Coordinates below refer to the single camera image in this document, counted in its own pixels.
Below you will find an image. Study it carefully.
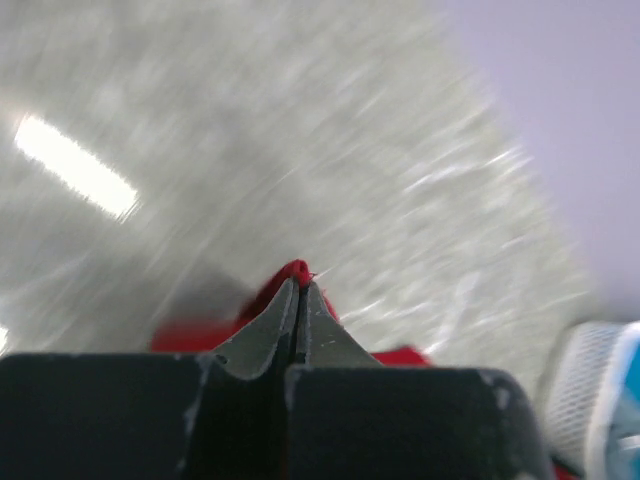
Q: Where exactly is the red t shirt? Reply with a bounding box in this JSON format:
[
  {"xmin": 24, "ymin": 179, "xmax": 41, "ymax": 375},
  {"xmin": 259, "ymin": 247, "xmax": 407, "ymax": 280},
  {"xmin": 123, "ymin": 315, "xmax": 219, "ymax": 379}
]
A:
[{"xmin": 151, "ymin": 258, "xmax": 436, "ymax": 369}]

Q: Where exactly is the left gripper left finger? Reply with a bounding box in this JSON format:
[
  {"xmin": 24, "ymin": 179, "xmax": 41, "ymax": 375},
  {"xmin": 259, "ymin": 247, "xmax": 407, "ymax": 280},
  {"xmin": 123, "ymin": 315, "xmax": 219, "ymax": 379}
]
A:
[{"xmin": 1, "ymin": 281, "xmax": 299, "ymax": 479}]

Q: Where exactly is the white plastic laundry basket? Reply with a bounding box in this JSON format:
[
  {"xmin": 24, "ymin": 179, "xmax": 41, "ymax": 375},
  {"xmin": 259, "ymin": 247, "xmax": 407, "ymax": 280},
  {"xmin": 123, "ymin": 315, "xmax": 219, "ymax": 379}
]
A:
[{"xmin": 539, "ymin": 321, "xmax": 633, "ymax": 479}]

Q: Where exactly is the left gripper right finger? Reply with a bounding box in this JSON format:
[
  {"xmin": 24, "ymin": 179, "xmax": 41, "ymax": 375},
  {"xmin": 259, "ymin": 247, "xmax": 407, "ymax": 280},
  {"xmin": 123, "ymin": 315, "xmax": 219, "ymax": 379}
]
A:
[{"xmin": 285, "ymin": 285, "xmax": 553, "ymax": 479}]

